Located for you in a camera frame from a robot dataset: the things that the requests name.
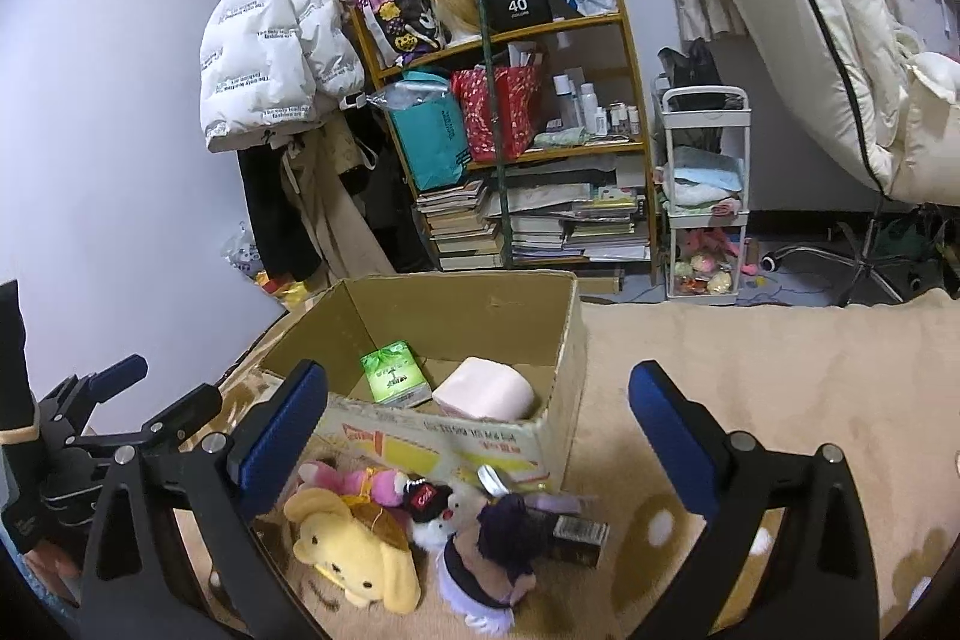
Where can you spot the beige coat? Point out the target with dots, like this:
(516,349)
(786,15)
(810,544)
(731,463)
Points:
(341,220)

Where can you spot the purple-haired plush doll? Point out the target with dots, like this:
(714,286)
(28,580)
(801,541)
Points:
(506,535)

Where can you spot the white padded office chair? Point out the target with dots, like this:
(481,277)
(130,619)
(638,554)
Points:
(810,10)

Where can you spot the green tissue packet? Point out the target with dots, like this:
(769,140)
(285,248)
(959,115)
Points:
(394,377)

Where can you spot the group of cosmetic bottles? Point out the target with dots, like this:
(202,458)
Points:
(592,104)

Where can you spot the cardboard box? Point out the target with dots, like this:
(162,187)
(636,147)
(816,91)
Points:
(450,310)

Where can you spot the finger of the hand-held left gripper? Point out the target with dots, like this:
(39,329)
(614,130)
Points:
(112,376)
(184,411)

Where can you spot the folded cloths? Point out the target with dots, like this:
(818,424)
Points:
(701,179)

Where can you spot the colourful printed bag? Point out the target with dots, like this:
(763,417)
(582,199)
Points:
(397,3)

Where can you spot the black trousers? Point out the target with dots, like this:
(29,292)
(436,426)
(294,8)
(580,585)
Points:
(274,212)

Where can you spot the wooden shelf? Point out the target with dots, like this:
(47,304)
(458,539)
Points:
(630,85)

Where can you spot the white puffer jacket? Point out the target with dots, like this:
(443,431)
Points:
(262,25)

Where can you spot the stack of books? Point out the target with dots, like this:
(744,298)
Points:
(465,227)

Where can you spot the pink soft pack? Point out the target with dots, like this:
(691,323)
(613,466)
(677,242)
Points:
(484,389)

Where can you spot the pile of small plush toys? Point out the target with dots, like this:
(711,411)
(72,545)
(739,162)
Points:
(705,269)

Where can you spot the white rolling cart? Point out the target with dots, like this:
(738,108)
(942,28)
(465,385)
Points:
(742,197)

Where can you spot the black bag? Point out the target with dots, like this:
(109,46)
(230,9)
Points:
(694,74)

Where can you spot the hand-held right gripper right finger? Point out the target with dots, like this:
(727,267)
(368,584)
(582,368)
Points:
(667,437)

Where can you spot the white plush with black hat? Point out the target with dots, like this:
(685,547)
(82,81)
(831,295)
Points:
(439,520)

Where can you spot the patterned plastic bag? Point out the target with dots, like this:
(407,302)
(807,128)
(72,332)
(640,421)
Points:
(241,250)

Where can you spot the yellow dog plush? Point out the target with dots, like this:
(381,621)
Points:
(352,550)

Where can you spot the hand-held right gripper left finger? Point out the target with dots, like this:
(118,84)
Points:
(289,430)

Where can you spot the dark brown packet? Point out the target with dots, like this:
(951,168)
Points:
(579,539)

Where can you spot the red gift bag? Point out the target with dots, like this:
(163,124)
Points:
(510,111)

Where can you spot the teal paper bag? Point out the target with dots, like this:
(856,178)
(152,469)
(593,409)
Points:
(431,138)

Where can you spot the pink plush toy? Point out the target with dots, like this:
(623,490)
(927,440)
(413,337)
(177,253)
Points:
(360,484)

